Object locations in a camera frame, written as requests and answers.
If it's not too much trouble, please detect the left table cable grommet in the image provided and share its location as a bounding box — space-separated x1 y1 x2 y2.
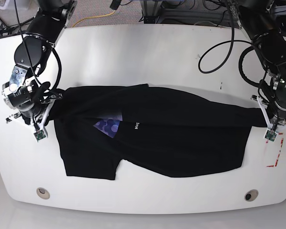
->
36 187 50 199

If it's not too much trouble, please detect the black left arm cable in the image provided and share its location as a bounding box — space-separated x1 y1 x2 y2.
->
198 0 255 74

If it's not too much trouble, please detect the red tape rectangle marking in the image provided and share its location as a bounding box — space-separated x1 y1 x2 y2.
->
264 135 284 167

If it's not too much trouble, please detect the right table cable grommet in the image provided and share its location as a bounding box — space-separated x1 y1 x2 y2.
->
244 189 258 202

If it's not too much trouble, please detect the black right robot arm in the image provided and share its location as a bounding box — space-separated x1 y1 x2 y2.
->
2 0 77 135

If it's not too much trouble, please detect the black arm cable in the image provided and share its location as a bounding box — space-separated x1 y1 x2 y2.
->
13 0 62 96
198 0 255 74

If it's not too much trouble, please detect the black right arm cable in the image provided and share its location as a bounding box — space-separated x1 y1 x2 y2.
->
13 0 62 96

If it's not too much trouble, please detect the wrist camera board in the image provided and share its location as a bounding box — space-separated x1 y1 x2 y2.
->
264 129 278 142
33 129 48 142

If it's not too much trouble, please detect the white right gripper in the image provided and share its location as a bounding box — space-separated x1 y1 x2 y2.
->
5 97 62 131

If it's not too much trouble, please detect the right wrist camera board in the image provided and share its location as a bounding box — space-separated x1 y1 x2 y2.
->
33 129 48 142

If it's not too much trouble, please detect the black tripod stand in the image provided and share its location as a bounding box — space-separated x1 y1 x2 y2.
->
0 6 37 39

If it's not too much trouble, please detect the white storage box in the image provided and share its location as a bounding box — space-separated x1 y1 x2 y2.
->
0 0 10 10

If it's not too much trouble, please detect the aluminium frame post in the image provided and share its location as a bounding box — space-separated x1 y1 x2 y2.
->
139 0 163 24

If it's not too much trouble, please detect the table cable grommet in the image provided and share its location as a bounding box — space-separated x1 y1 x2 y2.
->
244 189 258 202
36 187 50 199

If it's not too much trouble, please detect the black T-shirt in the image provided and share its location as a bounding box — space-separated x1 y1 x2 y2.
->
48 84 266 180

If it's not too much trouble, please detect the yellow cable on floor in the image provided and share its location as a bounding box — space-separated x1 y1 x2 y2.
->
72 9 116 28

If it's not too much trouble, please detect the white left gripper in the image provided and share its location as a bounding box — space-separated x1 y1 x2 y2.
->
251 95 286 131

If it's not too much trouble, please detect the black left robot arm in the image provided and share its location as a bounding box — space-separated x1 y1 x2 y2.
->
229 0 286 131

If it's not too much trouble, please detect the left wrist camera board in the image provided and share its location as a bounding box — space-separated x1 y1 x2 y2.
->
264 129 278 142

